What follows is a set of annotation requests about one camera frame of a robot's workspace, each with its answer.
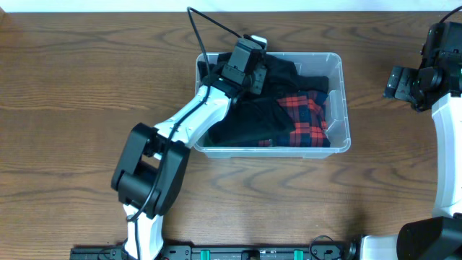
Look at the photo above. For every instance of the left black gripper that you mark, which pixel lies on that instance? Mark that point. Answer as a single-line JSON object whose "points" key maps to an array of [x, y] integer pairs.
{"points": [[260, 81]]}

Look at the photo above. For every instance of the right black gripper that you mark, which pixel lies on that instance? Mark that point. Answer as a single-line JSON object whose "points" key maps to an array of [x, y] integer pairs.
{"points": [[403, 84]]}

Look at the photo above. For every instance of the large black garment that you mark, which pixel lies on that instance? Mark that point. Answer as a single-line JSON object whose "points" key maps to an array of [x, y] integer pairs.
{"points": [[256, 118]]}

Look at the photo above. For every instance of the red navy plaid shirt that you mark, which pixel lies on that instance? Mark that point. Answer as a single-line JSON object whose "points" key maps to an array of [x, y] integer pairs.
{"points": [[307, 111]]}

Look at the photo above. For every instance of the black shirt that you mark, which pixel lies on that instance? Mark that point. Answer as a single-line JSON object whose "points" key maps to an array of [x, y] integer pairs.
{"points": [[316, 83]]}

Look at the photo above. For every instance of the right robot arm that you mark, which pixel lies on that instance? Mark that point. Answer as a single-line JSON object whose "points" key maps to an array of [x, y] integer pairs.
{"points": [[434, 86]]}

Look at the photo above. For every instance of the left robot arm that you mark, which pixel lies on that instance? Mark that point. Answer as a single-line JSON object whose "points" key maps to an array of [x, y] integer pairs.
{"points": [[151, 168]]}

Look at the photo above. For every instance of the clear plastic storage bin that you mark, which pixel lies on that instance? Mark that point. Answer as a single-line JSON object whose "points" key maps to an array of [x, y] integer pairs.
{"points": [[309, 64]]}

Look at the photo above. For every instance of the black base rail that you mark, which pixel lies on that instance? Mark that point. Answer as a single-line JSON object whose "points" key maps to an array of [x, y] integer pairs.
{"points": [[321, 251]]}

